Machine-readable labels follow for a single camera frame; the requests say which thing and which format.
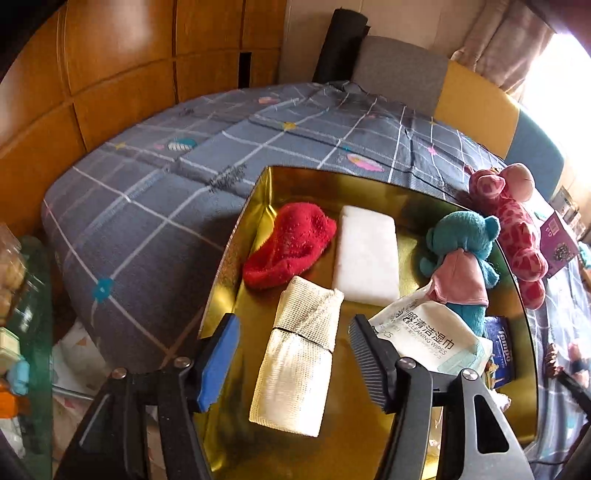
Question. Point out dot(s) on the pink fuzzy sock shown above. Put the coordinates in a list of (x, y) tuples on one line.
[(578, 367)]

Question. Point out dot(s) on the grey yellow blue headboard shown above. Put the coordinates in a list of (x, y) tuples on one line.
[(440, 88)]

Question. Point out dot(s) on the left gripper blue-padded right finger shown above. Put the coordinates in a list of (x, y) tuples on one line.
[(377, 359)]

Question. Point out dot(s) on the cream knitted cloth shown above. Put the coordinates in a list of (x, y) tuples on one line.
[(293, 382)]

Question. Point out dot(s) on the green glass side table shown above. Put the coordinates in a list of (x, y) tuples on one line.
[(26, 411)]

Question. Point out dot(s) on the black rolled mat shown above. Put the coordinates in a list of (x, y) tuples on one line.
[(341, 47)]

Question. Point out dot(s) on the purple cardboard box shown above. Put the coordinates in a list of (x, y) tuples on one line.
[(558, 243)]

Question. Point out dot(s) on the grey checkered bed quilt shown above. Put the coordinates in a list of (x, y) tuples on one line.
[(139, 225)]

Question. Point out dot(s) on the white sponge block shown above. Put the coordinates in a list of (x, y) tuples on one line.
[(366, 268)]

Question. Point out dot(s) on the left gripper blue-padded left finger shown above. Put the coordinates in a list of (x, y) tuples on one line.
[(214, 358)]

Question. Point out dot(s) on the pink giraffe plush toy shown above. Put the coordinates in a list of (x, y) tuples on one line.
[(504, 194)]

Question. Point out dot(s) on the white wet wipes pack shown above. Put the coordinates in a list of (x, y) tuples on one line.
[(432, 334)]

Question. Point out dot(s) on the clear plastic food container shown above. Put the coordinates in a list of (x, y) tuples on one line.
[(12, 271)]

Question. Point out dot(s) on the small white green box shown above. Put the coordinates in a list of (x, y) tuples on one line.
[(9, 350)]

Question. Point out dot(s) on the pink patterned curtain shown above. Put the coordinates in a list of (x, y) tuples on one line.
[(506, 39)]

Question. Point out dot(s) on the teal plush bear pink dress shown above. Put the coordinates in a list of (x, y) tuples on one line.
[(461, 275)]

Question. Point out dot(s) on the blue tissue packet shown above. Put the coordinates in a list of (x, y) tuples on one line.
[(500, 369)]

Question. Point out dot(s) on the wooden wardrobe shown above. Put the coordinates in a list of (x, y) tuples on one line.
[(95, 68)]

